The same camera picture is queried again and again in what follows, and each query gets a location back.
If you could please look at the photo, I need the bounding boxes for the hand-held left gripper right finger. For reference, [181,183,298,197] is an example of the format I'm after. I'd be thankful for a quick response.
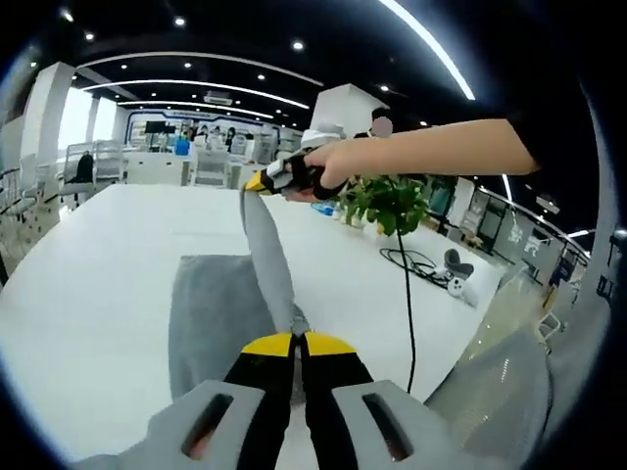
[297,331,447,470]

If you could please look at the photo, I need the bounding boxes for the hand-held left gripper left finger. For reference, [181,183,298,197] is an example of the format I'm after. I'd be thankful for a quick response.
[141,331,298,470]

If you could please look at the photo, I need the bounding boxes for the grey towel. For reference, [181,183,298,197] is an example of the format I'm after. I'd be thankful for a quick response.
[168,188,313,407]

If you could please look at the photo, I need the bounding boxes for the person's right hand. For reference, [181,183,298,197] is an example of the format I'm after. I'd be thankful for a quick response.
[286,140,358,203]

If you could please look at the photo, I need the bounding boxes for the white mesh-back chair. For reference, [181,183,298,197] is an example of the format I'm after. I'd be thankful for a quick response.
[192,149,232,188]

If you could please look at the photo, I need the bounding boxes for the potted green plant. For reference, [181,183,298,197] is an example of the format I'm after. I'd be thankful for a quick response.
[340,174,431,239]

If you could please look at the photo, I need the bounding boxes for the white controller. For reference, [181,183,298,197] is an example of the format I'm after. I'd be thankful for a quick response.
[448,275,480,308]

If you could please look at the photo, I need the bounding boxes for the grey mesh chair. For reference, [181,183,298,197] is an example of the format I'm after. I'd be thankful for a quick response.
[424,330,557,464]

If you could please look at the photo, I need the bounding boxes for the white metal rack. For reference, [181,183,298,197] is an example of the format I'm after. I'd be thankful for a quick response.
[68,139,127,185]

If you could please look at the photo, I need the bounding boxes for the white table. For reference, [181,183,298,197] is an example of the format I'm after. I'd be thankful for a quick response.
[0,183,506,470]

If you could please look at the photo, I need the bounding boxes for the black jacket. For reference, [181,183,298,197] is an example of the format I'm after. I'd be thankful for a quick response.
[75,151,95,185]

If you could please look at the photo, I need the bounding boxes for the white office chair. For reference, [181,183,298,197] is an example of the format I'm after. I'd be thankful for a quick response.
[59,145,98,210]

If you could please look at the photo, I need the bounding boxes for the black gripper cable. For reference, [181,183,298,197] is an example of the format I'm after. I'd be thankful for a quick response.
[385,175,418,394]

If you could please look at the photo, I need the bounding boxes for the coiled black cable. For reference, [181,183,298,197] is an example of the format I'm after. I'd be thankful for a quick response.
[379,247,445,284]

